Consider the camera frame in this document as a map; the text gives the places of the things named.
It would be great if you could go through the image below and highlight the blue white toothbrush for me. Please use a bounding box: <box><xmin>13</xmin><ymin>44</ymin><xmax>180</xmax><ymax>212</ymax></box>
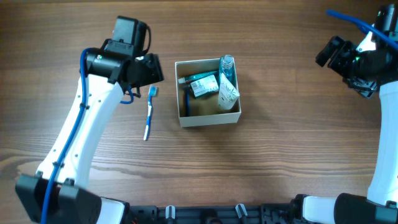
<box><xmin>143</xmin><ymin>85</ymin><xmax>158</xmax><ymax>141</ymax></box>

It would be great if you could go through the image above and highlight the teal toothpaste tube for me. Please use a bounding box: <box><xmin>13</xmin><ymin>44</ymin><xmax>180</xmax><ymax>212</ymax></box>
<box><xmin>178</xmin><ymin>71</ymin><xmax>218</xmax><ymax>84</ymax></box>

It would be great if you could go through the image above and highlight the blue disposable razor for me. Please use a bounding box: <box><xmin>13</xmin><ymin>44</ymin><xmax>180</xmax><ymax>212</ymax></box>
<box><xmin>184</xmin><ymin>87</ymin><xmax>190</xmax><ymax>117</ymax></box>

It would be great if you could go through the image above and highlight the green white soap box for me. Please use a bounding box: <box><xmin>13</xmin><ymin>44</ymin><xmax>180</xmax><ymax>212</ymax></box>
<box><xmin>190</xmin><ymin>75</ymin><xmax>219</xmax><ymax>98</ymax></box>

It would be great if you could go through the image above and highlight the blue mouthwash bottle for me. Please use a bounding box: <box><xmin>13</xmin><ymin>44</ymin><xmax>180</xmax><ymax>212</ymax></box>
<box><xmin>218</xmin><ymin>55</ymin><xmax>235</xmax><ymax>85</ymax></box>

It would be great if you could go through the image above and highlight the white bamboo print tube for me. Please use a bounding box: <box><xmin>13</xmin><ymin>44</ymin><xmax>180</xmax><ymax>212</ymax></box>
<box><xmin>218</xmin><ymin>73</ymin><xmax>240</xmax><ymax>110</ymax></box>

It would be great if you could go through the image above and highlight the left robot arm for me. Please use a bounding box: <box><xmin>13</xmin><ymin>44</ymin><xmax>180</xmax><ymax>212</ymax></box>
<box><xmin>15</xmin><ymin>16</ymin><xmax>164</xmax><ymax>223</ymax></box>

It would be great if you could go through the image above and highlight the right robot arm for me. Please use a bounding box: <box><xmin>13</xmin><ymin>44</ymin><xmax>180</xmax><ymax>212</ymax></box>
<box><xmin>289</xmin><ymin>4</ymin><xmax>397</xmax><ymax>223</ymax></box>

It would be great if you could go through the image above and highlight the white cardboard box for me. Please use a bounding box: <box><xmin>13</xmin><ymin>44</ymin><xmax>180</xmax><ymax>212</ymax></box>
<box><xmin>175</xmin><ymin>58</ymin><xmax>242</xmax><ymax>128</ymax></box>

